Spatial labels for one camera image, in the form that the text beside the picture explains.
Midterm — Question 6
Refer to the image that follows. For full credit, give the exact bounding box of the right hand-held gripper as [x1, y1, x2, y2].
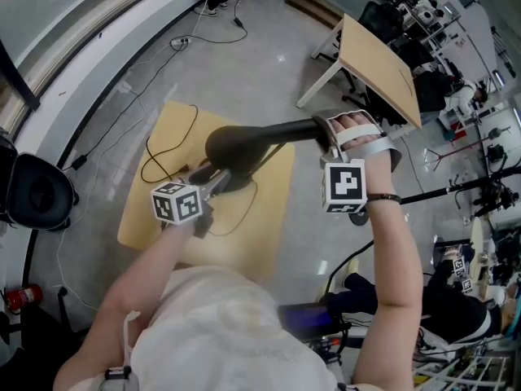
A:
[311, 110, 403, 215]

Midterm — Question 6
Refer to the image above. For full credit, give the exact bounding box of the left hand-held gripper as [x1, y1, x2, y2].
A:
[151, 165, 234, 239]

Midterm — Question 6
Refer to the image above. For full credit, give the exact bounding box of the black desk lamp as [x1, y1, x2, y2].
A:
[205, 118, 329, 195]

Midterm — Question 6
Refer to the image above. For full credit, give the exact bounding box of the person's left forearm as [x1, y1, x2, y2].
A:
[99, 220, 196, 325]

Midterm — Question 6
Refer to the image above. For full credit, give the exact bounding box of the person's right hand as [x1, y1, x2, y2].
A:
[330, 112, 386, 151]

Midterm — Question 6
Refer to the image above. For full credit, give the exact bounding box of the black office chair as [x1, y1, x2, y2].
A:
[357, 0, 405, 45]
[341, 75, 408, 126]

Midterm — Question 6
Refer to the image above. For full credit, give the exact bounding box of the small wooden low table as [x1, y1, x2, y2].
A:
[116, 99, 296, 284]

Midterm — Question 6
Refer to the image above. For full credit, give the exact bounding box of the wooden table with white legs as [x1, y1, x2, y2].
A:
[296, 13, 422, 130]

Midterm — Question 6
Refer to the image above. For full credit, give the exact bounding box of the wooden floor step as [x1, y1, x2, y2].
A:
[284, 0, 345, 29]

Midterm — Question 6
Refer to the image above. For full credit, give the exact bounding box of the black coat stand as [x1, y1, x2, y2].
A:
[349, 169, 521, 228]

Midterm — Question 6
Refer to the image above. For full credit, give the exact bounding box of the person's white shirt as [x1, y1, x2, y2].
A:
[121, 265, 341, 391]

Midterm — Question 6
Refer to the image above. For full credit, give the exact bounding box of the black waist-mounted monitor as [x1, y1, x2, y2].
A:
[278, 302, 351, 344]

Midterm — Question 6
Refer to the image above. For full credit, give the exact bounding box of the black round speaker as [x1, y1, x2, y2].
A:
[7, 152, 79, 231]

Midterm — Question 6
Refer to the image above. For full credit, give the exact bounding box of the red fire extinguisher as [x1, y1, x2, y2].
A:
[3, 283, 44, 314]

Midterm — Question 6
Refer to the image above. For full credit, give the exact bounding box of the black power cable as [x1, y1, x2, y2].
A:
[140, 103, 260, 238]

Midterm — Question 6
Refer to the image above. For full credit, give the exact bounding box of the black wrist bracelet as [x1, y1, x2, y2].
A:
[366, 192, 402, 204]

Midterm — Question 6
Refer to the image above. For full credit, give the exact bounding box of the grey shoulder strap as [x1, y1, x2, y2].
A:
[103, 310, 142, 391]

